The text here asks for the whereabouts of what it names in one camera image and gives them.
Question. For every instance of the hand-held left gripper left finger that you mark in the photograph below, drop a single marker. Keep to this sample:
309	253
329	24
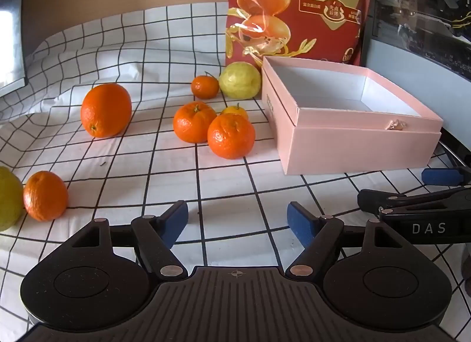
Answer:
176	221

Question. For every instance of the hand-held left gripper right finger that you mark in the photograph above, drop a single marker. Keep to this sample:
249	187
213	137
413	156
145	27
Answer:
298	224

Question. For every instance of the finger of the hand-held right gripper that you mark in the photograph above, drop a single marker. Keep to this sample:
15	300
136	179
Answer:
375	200
439	176

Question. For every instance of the pink cardboard box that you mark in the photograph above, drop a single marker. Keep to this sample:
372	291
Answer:
331	147

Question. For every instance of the orange tangerine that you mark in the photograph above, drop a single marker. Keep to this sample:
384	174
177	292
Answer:
231	137
193	123
45	196

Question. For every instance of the small yellow-orange tangerine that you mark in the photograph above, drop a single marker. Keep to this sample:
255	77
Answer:
235	110

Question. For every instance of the large orange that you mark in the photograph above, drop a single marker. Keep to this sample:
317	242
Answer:
106	110

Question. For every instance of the tangerine with thin stem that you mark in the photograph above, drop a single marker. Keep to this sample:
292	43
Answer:
205	87

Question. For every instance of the yellow-green lemon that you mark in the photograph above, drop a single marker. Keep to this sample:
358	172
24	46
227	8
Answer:
9	198
239	81

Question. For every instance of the glass-sided computer case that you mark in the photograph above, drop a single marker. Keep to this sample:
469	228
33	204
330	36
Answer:
423	15

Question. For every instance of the red snack bag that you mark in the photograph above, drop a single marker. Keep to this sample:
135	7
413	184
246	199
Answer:
316	33

